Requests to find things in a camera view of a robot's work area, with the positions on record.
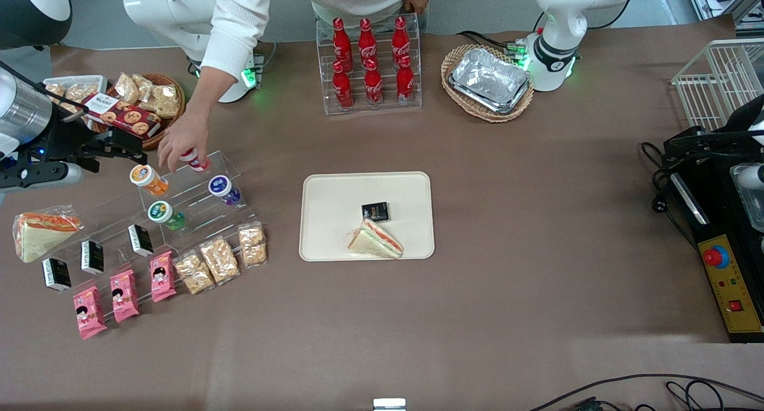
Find long black floor cable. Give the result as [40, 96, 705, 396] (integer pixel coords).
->
[528, 373, 764, 411]

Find clear acrylic bottle rack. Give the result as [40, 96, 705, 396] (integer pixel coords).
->
[315, 14, 424, 117]

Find beige plastic tray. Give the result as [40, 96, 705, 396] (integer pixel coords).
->
[298, 171, 436, 262]

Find looped black floor cable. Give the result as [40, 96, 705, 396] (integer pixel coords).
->
[665, 379, 736, 411]

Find white rectangular snack tray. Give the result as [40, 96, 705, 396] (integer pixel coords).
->
[43, 75, 109, 111]

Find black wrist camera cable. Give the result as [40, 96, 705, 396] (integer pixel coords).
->
[0, 61, 88, 125]

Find forearm in white sleeve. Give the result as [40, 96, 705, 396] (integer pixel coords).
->
[182, 0, 273, 125]

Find brown wicker basket with snacks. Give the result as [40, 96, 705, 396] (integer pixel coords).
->
[90, 72, 186, 153]

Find purple gum bottle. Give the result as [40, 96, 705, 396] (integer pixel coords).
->
[208, 175, 243, 208]

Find small black box gold print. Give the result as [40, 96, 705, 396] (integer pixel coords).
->
[361, 202, 390, 224]

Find red cola bottle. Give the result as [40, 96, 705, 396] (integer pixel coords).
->
[358, 17, 378, 63]
[332, 60, 355, 111]
[332, 17, 353, 66]
[364, 58, 384, 108]
[396, 54, 415, 105]
[391, 16, 412, 60]

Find white wire basket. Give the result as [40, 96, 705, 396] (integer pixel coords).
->
[671, 38, 764, 132]

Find person's right hand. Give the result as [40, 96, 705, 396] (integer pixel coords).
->
[157, 110, 210, 173]

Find clear acrylic tiered stand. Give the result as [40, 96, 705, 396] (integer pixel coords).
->
[42, 150, 267, 316]

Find wrapped sandwich on tray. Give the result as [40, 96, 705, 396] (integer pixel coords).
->
[347, 218, 405, 260]

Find stacked aluminium foil trays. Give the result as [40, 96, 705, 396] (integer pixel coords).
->
[448, 48, 532, 115]

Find black power cable with plug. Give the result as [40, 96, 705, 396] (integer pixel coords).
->
[641, 141, 700, 246]

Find black arm base cable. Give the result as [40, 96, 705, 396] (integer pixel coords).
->
[456, 30, 526, 57]

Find light wicker basket with trays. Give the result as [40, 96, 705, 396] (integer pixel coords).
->
[440, 44, 535, 124]

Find green gum bottle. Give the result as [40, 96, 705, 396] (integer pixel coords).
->
[147, 200, 186, 231]

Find black sealing machine yellow panel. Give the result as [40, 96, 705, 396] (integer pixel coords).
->
[662, 92, 764, 344]

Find orange gum bottle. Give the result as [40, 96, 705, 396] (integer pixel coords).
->
[130, 164, 170, 197]

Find pink snack packet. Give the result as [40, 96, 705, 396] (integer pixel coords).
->
[149, 251, 178, 304]
[72, 285, 109, 341]
[109, 269, 140, 324]

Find black box white end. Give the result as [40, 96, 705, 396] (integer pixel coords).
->
[41, 257, 73, 293]
[127, 224, 155, 258]
[80, 239, 106, 275]

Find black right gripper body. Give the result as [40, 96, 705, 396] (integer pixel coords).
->
[27, 109, 106, 168]

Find foil tray in sealing machine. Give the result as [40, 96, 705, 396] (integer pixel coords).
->
[729, 163, 764, 233]

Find red gum bottle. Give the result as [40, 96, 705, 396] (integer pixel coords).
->
[181, 149, 210, 174]

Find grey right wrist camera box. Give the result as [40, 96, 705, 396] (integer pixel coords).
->
[0, 160, 85, 191]

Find red cookie box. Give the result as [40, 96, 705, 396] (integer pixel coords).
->
[78, 92, 162, 139]

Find plastic wrapped triangle sandwich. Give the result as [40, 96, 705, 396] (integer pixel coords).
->
[13, 205, 84, 264]

